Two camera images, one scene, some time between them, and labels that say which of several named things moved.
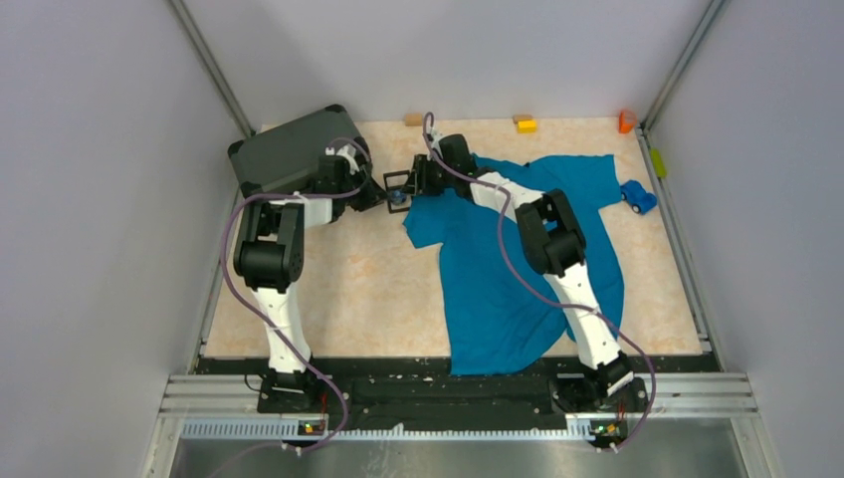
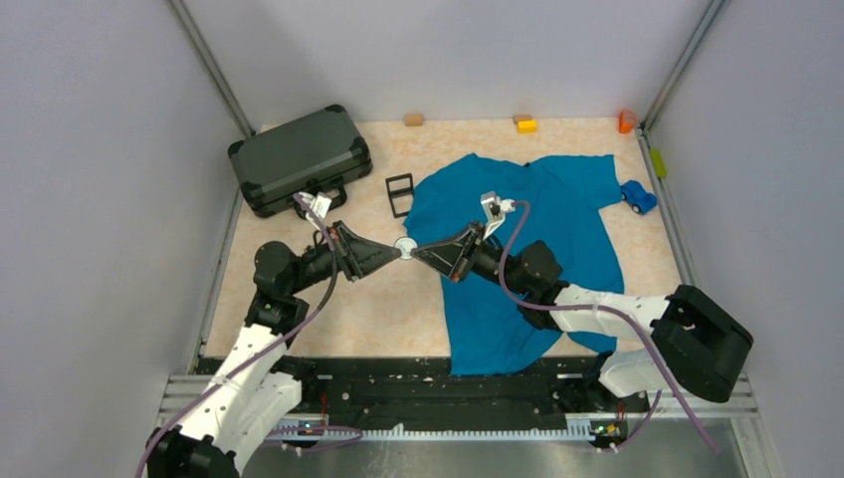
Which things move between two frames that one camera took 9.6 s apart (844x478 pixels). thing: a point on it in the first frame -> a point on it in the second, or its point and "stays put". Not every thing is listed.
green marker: [659, 162] stays put
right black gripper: [418, 172] -> [446, 256]
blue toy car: [633, 192] stays put
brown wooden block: [522, 117] stays put
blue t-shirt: [504, 312] stays put
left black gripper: [373, 194] -> [356, 255]
